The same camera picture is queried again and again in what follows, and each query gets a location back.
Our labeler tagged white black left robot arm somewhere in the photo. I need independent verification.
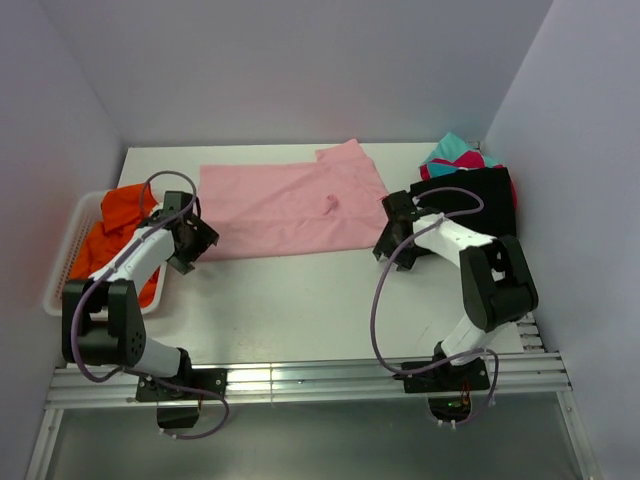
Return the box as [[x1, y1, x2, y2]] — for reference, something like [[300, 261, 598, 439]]
[[62, 191, 219, 399]]

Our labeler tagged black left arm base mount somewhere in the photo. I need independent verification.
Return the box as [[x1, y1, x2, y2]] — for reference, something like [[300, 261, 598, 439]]
[[135, 368, 228, 431]]

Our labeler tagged orange t-shirt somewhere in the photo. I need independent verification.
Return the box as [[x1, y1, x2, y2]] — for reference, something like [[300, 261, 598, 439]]
[[69, 184, 158, 279]]

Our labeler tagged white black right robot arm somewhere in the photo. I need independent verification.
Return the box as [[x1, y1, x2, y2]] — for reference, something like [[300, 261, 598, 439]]
[[369, 187, 539, 390]]

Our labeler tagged teal magenta t-shirt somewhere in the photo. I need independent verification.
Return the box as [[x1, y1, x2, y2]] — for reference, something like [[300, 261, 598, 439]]
[[419, 132, 503, 181]]

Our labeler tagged white plastic basket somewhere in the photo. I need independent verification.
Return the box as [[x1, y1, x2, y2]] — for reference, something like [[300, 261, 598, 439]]
[[42, 184, 160, 317]]

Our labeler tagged aluminium table edge rail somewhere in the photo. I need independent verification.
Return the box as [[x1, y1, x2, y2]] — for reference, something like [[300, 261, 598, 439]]
[[45, 353, 572, 410]]

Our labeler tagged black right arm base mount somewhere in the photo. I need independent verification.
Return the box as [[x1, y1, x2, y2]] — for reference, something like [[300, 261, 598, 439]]
[[392, 358, 497, 424]]

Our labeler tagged aluminium right side rail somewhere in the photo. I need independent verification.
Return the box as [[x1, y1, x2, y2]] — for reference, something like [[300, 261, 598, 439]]
[[516, 313, 547, 353]]

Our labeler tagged black folded t-shirt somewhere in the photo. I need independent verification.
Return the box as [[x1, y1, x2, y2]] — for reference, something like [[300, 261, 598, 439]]
[[409, 166, 519, 240]]

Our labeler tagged pink t-shirt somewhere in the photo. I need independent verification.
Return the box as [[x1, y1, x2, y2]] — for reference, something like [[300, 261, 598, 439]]
[[198, 140, 389, 261]]

